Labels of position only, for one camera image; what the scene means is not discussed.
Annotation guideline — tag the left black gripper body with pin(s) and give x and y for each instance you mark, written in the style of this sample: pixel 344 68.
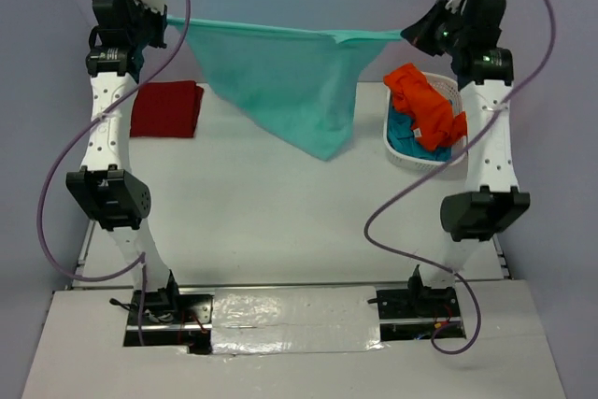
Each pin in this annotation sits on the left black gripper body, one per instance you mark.
pixel 147 28

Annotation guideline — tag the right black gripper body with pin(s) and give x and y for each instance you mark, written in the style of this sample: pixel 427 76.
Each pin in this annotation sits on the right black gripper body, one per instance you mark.
pixel 440 32

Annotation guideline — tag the orange t shirt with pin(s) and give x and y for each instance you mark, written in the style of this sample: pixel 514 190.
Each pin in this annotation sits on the orange t shirt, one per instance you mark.
pixel 434 123

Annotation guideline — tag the dark red t shirt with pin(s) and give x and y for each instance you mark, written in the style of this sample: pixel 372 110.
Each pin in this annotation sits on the dark red t shirt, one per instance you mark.
pixel 167 110

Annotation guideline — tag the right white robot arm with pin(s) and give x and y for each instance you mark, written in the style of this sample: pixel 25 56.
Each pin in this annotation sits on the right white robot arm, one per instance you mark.
pixel 468 31

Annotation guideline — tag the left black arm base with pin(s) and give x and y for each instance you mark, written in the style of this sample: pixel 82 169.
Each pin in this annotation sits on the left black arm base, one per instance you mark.
pixel 181 318

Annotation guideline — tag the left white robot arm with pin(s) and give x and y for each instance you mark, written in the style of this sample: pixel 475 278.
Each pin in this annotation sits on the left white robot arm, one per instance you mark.
pixel 104 186

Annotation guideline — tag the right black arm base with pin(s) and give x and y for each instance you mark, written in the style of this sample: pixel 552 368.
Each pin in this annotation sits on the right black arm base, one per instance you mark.
pixel 416 311

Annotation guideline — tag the white laundry basket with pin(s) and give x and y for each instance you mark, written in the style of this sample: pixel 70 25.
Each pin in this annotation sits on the white laundry basket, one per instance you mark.
pixel 448 88

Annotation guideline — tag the dark teal t shirt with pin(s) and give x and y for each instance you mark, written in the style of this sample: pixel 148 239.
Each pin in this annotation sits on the dark teal t shirt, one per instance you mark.
pixel 402 139

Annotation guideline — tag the shiny taped white panel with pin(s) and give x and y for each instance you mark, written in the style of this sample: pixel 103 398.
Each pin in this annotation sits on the shiny taped white panel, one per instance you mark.
pixel 294 320

